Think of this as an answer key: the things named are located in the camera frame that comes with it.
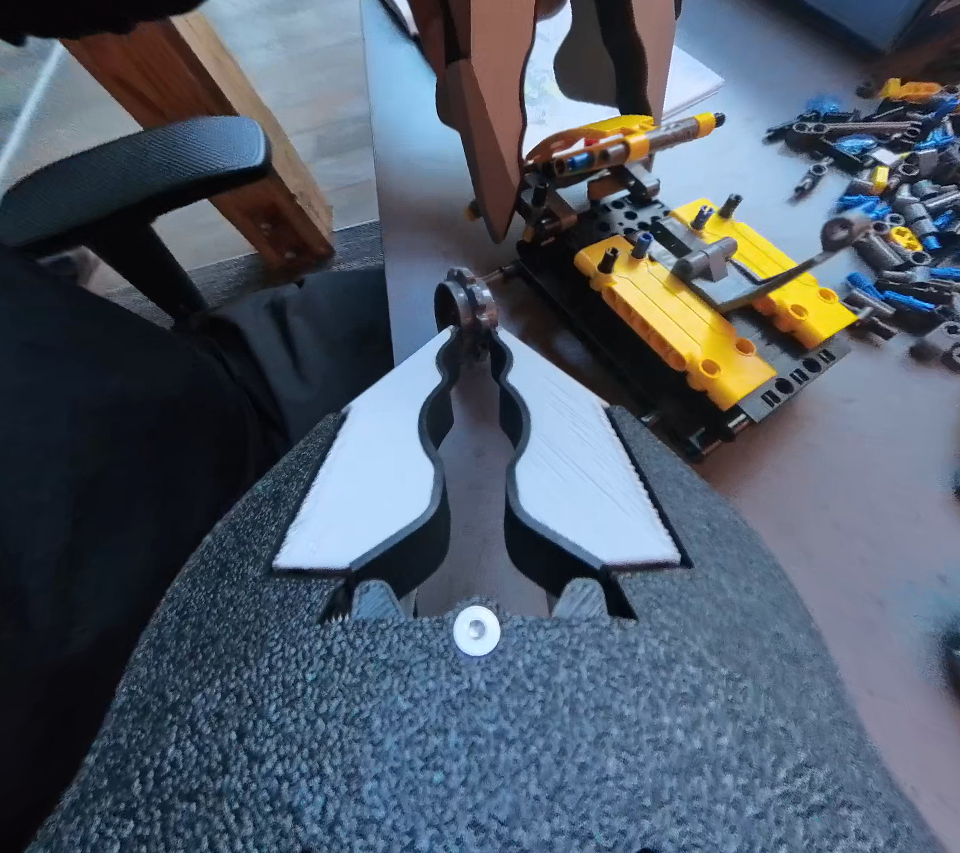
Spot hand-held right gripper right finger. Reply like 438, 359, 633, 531
487, 328, 684, 607

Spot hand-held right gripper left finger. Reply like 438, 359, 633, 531
272, 326, 474, 603

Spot yellow black brick model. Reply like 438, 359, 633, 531
468, 110, 860, 464

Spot grey sprocket wheel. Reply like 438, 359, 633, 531
435, 266, 498, 365

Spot pile of small brick parts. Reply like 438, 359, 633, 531
765, 76, 960, 374

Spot grey desk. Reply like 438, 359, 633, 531
358, 0, 960, 832

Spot white instruction booklet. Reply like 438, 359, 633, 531
352, 0, 725, 119

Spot person's black trousers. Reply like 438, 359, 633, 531
0, 245, 395, 853

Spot black chair armrest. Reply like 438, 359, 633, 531
0, 116, 273, 325

